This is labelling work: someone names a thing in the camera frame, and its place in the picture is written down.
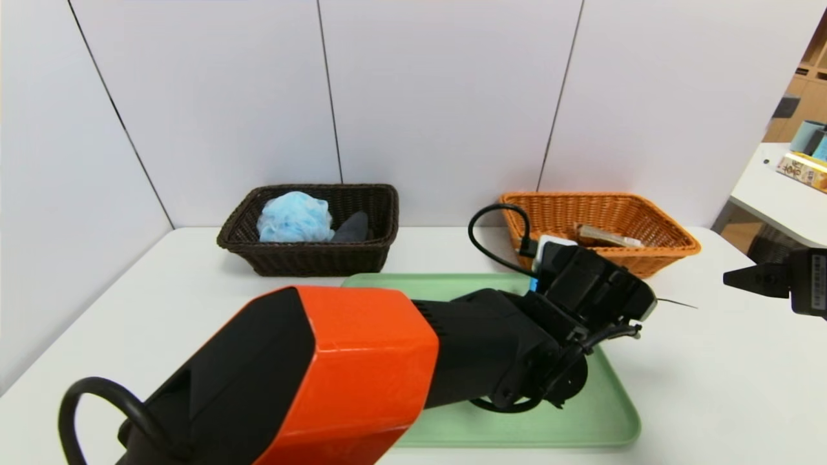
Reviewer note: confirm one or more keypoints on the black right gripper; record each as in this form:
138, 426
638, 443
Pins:
811, 279

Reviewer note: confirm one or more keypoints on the clear-wrapped brown snack packet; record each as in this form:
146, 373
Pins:
607, 237

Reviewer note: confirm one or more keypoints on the dark grey towel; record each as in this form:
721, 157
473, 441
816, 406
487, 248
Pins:
354, 229

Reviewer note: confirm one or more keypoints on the light blue bath loofah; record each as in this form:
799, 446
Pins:
294, 216

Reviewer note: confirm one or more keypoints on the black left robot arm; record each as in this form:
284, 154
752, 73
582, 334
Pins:
362, 361

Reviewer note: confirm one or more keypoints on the dark woven floor basket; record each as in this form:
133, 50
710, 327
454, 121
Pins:
772, 250

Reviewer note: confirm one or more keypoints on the orange wicker basket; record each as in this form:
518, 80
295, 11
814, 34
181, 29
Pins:
665, 242

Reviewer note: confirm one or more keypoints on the dark brown wicker basket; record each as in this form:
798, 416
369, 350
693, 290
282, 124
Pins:
310, 258

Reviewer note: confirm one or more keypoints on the white office table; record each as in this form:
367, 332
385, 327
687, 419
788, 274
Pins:
769, 194

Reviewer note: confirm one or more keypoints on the black zip tie tail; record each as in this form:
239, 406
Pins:
678, 303

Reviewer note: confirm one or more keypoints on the yellow printed snack box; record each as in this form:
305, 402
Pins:
804, 171

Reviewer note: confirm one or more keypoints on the blue cup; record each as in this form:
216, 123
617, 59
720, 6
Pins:
804, 135

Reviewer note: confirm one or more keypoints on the dark grey box on shelf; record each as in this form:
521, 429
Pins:
786, 107

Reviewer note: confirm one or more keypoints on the wooden shelf unit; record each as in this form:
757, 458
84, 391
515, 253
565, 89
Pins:
811, 97

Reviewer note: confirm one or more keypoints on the light green plastic tray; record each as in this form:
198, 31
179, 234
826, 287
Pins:
601, 413

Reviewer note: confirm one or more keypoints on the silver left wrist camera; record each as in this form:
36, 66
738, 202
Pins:
555, 248

